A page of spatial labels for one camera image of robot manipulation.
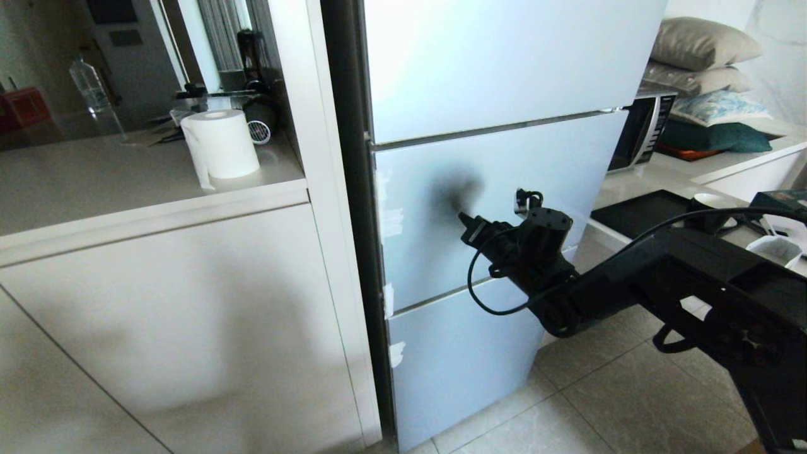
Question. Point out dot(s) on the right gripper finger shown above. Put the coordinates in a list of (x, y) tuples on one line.
[(466, 220)]

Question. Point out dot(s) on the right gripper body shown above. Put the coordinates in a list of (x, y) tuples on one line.
[(526, 243)]

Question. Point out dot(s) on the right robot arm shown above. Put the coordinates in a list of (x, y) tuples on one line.
[(693, 284)]

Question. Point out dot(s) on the pale blue fridge drawer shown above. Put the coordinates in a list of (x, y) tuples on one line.
[(460, 372), (429, 252)]

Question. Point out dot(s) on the dark fridge body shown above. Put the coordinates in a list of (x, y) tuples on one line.
[(353, 189)]

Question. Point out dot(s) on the pale blue fridge door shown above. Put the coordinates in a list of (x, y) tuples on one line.
[(504, 63)]

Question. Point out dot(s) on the black tray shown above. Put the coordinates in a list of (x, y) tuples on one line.
[(637, 213)]

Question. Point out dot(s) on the silver microwave oven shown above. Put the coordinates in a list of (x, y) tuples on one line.
[(642, 129)]

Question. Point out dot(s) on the tall white side panel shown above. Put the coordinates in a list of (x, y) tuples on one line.
[(302, 82)]

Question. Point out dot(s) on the teal pillow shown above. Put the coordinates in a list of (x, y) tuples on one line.
[(712, 135)]

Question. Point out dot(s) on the black hair dryer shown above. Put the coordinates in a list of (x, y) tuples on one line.
[(260, 123)]

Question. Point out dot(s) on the low white counter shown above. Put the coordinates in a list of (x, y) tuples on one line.
[(744, 165)]

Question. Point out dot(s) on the grey pillow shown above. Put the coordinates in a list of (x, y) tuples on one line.
[(693, 80)]

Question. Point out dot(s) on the blue patterned pillow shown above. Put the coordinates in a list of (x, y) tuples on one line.
[(719, 107)]

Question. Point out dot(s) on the white bowl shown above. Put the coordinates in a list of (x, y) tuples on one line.
[(774, 249)]

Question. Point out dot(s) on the white paper towel roll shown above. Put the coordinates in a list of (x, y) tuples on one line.
[(222, 144)]

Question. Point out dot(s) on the dark green box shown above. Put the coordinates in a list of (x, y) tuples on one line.
[(782, 200)]

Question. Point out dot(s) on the beige pillow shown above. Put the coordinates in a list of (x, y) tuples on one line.
[(700, 43)]

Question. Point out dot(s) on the black kitchen appliance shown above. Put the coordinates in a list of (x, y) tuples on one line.
[(252, 57)]

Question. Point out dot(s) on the grey curtain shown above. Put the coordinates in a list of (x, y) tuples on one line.
[(224, 31)]

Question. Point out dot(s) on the white counter cabinet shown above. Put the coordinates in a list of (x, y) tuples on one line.
[(157, 302)]

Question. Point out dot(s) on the clear plastic bottle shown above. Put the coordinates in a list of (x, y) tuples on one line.
[(93, 91)]

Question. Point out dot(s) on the red box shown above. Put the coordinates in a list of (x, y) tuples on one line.
[(24, 106)]

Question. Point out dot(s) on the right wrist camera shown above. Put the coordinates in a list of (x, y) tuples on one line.
[(525, 203)]

